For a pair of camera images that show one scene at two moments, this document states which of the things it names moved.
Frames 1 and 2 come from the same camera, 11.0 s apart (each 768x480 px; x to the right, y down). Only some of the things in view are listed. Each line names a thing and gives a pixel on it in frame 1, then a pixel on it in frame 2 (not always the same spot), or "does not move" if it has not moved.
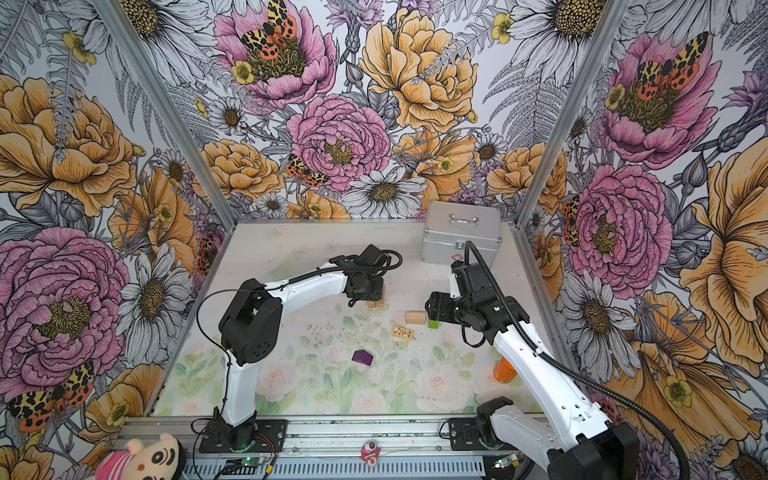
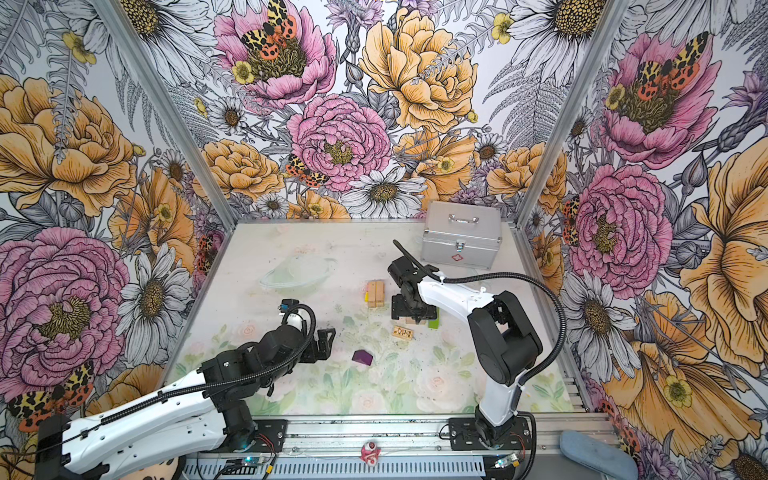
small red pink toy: x=369 y=454 does not move
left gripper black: x=375 y=295 → x=310 y=354
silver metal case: x=450 y=225 does not move
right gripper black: x=439 y=306 → x=398 y=309
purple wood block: x=363 y=357 does not move
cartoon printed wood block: x=403 y=333 does not move
